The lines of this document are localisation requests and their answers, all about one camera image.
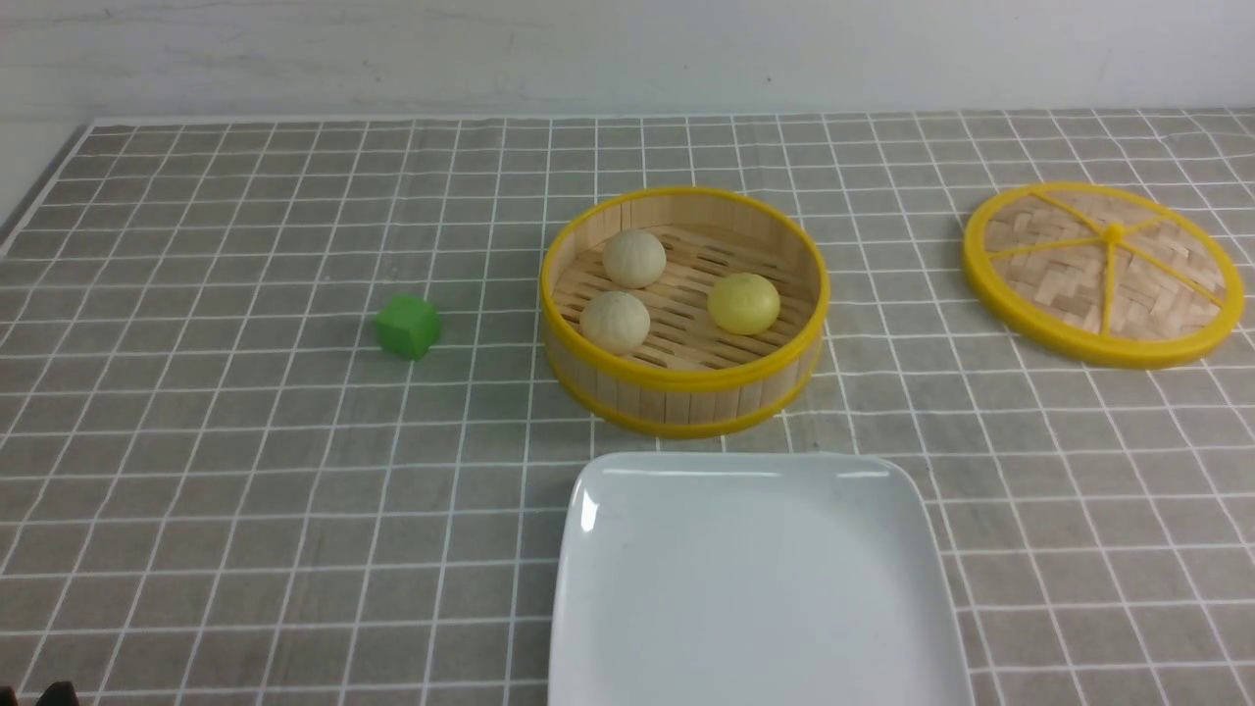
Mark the white steamed bun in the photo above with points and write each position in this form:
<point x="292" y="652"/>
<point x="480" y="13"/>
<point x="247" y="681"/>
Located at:
<point x="634" y="258"/>
<point x="616" y="322"/>

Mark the bamboo steamer basket yellow rim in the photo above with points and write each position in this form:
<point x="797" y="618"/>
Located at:
<point x="688" y="378"/>

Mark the yellow steamed bun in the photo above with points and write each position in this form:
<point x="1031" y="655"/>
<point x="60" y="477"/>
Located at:
<point x="743" y="304"/>

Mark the grey checkered tablecloth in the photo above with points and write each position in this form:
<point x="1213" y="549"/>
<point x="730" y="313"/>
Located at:
<point x="218" y="490"/>

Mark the bamboo steamer lid yellow rim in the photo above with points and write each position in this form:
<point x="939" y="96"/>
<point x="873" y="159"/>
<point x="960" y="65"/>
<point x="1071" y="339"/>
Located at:
<point x="1099" y="274"/>

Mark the white square plate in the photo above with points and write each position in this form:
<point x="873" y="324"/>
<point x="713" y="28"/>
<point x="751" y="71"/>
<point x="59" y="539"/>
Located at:
<point x="751" y="579"/>

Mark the green cube block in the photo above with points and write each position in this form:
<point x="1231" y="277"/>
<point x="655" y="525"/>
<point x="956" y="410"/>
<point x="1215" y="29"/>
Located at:
<point x="407" y="327"/>

